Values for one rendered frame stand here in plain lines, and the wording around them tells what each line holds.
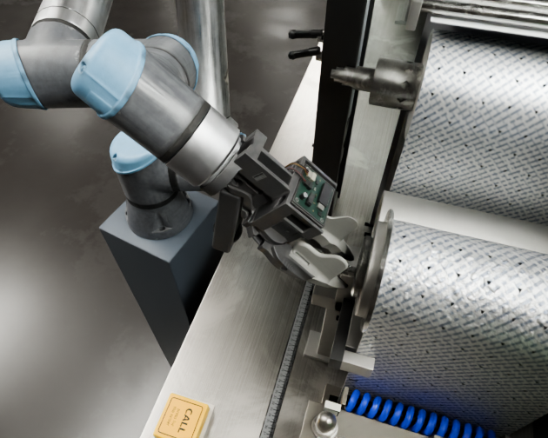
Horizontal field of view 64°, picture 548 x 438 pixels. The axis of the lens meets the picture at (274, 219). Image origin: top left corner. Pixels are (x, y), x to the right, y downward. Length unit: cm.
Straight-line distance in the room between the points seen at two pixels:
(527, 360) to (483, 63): 33
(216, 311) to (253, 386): 16
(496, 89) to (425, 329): 29
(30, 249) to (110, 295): 49
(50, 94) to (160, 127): 17
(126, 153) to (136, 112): 46
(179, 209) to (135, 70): 60
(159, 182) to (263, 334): 36
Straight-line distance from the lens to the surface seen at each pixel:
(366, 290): 48
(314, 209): 45
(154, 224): 98
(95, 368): 193
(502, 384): 60
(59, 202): 249
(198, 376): 85
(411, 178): 66
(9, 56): 57
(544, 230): 68
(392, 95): 63
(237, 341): 86
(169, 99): 42
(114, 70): 42
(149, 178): 89
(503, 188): 67
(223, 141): 43
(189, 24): 83
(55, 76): 55
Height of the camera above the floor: 169
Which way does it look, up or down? 51 degrees down
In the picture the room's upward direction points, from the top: straight up
